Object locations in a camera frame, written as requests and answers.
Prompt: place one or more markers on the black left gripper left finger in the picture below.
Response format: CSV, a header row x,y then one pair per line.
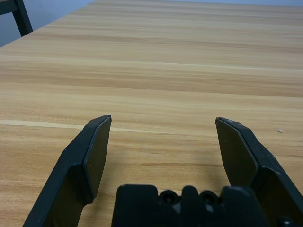
x,y
71,170

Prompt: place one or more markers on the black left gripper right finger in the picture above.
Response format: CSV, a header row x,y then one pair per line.
x,y
248,156

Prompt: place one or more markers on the black metal frame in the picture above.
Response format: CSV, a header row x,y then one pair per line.
x,y
23,21

